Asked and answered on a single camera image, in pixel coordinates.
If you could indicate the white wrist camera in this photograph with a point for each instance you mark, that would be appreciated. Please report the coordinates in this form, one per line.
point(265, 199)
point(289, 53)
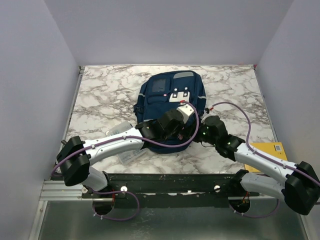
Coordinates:
point(206, 114)
point(186, 109)

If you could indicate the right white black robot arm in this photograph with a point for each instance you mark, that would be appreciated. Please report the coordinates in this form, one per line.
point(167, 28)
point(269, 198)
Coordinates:
point(296, 184)

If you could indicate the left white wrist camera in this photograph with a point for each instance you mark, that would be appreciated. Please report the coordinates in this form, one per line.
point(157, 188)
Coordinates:
point(186, 109)

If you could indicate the aluminium extrusion frame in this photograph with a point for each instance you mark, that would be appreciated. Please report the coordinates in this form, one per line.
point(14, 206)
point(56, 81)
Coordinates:
point(56, 190)

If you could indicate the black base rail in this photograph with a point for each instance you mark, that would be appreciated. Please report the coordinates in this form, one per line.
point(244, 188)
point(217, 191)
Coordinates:
point(146, 190)

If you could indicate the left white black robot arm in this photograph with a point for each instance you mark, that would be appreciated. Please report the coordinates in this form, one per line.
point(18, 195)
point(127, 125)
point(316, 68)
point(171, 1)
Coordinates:
point(77, 157)

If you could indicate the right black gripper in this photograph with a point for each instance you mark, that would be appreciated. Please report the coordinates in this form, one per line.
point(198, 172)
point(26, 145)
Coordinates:
point(198, 139)

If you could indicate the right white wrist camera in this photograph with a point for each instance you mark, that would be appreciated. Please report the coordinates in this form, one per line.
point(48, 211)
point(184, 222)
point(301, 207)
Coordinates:
point(206, 114)

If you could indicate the navy blue student backpack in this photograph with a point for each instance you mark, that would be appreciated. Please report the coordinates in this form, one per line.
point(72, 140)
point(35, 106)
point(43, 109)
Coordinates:
point(163, 92)

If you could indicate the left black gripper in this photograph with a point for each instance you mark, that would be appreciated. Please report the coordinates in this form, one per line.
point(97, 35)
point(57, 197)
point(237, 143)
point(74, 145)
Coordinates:
point(176, 136)

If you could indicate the yellow notebook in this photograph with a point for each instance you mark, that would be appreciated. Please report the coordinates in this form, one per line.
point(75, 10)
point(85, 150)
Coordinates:
point(274, 149)

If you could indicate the clear plastic parts box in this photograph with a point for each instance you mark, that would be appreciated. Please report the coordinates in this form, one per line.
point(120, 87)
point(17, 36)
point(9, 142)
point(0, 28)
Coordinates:
point(129, 149)

